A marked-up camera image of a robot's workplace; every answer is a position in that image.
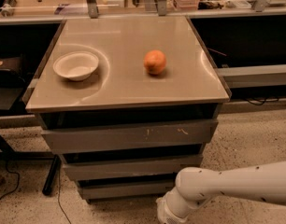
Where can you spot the grey bottom drawer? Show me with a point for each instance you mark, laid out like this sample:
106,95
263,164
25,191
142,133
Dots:
126,189

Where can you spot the orange fruit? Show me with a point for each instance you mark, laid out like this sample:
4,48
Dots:
154,62

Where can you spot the white paper bowl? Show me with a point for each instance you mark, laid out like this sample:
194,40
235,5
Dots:
76,66

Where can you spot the grey middle drawer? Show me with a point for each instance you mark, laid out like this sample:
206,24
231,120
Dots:
130,168

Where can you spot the grey drawer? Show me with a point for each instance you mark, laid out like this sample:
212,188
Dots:
130,168
126,189
129,136

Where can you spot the black table leg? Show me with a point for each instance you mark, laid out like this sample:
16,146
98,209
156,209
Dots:
47,188

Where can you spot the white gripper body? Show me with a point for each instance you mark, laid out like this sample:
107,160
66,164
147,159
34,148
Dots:
165,215

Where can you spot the black bag on shelf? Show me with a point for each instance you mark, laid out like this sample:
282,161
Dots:
11,72

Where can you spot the grey drawer cabinet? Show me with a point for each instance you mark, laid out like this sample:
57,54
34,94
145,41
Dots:
120,91

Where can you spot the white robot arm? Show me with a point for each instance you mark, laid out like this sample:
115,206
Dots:
194,187

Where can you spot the grey metal rail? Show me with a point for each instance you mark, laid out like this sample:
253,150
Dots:
254,76

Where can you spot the grey top drawer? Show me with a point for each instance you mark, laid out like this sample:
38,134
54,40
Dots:
129,136

